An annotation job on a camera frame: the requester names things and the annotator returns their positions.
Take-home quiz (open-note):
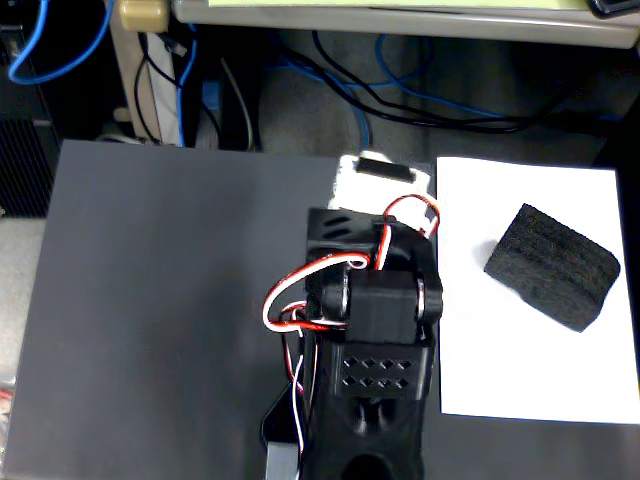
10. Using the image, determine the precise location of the black device on desk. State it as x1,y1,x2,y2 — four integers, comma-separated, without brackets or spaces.
585,0,640,20

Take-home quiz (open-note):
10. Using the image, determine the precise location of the blue hanging cable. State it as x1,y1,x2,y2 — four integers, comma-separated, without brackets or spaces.
176,24,200,149

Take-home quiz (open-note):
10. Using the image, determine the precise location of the dark grey board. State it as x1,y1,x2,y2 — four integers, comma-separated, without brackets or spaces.
0,139,640,480

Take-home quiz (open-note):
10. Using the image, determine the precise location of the black foam cube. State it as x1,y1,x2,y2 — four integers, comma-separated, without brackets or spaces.
483,202,622,334

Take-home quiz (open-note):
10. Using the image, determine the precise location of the red gripper servo cable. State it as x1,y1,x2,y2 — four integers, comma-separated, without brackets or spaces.
372,194,441,271

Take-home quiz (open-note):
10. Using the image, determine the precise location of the long black cable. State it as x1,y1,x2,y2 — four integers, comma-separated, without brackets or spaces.
312,30,601,134

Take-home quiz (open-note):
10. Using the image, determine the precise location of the grey desk edge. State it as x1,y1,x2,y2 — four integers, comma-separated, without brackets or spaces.
172,0,640,50

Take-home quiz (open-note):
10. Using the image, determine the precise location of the grey table clamp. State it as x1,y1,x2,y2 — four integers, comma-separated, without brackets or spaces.
264,440,302,480

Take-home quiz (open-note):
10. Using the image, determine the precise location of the beige desk leg panel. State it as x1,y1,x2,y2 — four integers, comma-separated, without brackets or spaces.
109,0,184,147

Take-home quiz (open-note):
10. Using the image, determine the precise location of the white paper sheet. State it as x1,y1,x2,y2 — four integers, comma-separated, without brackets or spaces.
436,156,640,426

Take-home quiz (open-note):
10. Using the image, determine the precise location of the blue floor cable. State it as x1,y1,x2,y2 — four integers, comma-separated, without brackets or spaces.
277,54,374,160
344,33,506,120

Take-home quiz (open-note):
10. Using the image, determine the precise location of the thin black cable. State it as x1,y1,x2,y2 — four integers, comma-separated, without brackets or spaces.
133,32,177,145

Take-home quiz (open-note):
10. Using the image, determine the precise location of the beige plastic box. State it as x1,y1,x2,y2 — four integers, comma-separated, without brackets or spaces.
117,0,170,32

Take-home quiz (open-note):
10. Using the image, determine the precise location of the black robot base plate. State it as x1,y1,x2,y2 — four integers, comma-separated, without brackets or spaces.
259,389,304,446

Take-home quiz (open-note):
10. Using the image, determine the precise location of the white red servo cable loop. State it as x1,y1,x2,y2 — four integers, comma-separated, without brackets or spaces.
263,252,372,334

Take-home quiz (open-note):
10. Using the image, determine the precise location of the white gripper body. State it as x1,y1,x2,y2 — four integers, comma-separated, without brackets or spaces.
327,151,435,212

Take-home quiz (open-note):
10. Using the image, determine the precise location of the blue looped cable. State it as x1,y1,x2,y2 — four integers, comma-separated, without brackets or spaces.
7,0,114,85

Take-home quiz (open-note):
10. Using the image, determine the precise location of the black vented computer case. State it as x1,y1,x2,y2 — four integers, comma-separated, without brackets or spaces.
0,117,61,219

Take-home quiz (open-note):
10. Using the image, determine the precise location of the clear network plug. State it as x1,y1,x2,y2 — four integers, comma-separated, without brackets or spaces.
162,34,189,57

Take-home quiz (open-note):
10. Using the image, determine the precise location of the grey cable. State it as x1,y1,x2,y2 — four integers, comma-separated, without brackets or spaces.
219,57,257,151

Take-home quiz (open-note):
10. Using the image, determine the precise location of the red white black cable bundle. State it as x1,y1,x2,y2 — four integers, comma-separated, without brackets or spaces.
281,304,322,454

